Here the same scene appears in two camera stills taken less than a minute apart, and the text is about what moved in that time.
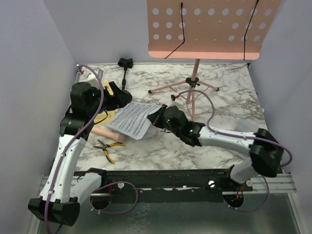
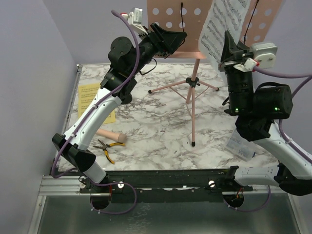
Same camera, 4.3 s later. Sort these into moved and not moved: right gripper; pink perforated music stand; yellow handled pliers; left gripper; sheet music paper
Moved: right gripper; left gripper; sheet music paper
Not moved: yellow handled pliers; pink perforated music stand
